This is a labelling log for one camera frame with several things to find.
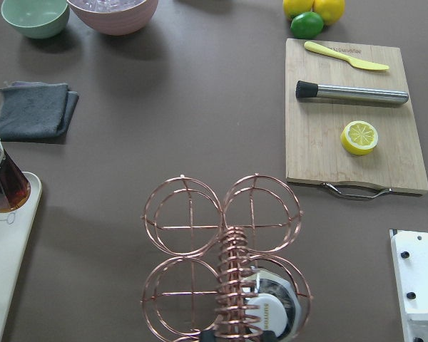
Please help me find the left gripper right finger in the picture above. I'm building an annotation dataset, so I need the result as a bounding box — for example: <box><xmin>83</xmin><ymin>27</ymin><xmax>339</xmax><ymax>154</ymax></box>
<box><xmin>262</xmin><ymin>330</ymin><xmax>278</xmax><ymax>342</ymax></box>

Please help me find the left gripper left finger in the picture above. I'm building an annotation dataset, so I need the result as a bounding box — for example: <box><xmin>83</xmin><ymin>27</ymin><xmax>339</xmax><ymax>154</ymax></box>
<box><xmin>199</xmin><ymin>329</ymin><xmax>217</xmax><ymax>342</ymax></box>

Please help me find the copper wire bottle basket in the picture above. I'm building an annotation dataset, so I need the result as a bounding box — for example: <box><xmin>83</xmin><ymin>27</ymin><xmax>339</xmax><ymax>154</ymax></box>
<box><xmin>141</xmin><ymin>174</ymin><xmax>312</xmax><ymax>341</ymax></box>

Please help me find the bamboo cutting board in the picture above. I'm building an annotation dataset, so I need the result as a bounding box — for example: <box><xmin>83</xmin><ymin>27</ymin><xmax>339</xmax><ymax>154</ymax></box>
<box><xmin>284</xmin><ymin>38</ymin><xmax>428</xmax><ymax>199</ymax></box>

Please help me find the half lemon slice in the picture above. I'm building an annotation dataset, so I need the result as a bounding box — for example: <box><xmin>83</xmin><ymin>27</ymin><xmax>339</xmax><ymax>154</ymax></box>
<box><xmin>340</xmin><ymin>120</ymin><xmax>379</xmax><ymax>155</ymax></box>

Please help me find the cream serving tray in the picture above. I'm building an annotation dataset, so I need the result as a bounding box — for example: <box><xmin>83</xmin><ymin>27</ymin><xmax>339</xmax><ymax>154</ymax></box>
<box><xmin>0</xmin><ymin>172</ymin><xmax>42</xmax><ymax>340</ymax></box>

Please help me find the steel muddler black tip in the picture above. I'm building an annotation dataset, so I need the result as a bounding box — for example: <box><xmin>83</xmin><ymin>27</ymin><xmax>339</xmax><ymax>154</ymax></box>
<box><xmin>295</xmin><ymin>81</ymin><xmax>409</xmax><ymax>105</ymax></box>

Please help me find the folded grey cloth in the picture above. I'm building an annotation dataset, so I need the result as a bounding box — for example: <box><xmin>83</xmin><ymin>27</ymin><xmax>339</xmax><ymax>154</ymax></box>
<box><xmin>0</xmin><ymin>81</ymin><xmax>79</xmax><ymax>141</ymax></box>

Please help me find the yellow plastic knife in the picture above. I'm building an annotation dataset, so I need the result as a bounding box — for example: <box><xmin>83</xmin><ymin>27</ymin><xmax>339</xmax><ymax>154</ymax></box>
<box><xmin>303</xmin><ymin>41</ymin><xmax>389</xmax><ymax>71</ymax></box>

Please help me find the green lime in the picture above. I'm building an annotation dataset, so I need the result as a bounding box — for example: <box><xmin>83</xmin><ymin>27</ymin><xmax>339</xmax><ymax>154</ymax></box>
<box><xmin>290</xmin><ymin>11</ymin><xmax>324</xmax><ymax>39</ymax></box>

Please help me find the whole yellow lemon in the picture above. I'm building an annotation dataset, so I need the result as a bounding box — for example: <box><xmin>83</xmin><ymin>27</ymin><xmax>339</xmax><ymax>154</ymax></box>
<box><xmin>282</xmin><ymin>0</ymin><xmax>314</xmax><ymax>21</ymax></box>
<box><xmin>312</xmin><ymin>0</ymin><xmax>345</xmax><ymax>26</ymax></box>

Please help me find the pink bowl of ice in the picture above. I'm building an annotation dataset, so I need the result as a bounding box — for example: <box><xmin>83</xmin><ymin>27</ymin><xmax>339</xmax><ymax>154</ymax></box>
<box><xmin>67</xmin><ymin>1</ymin><xmax>158</xmax><ymax>36</ymax></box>

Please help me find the mint green bowl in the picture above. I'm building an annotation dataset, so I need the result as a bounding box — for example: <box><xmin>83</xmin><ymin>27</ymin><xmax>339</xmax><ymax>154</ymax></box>
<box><xmin>1</xmin><ymin>0</ymin><xmax>70</xmax><ymax>39</ymax></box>

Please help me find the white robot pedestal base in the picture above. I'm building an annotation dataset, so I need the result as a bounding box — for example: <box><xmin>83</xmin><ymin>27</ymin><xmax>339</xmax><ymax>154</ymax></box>
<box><xmin>390</xmin><ymin>229</ymin><xmax>428</xmax><ymax>341</ymax></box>

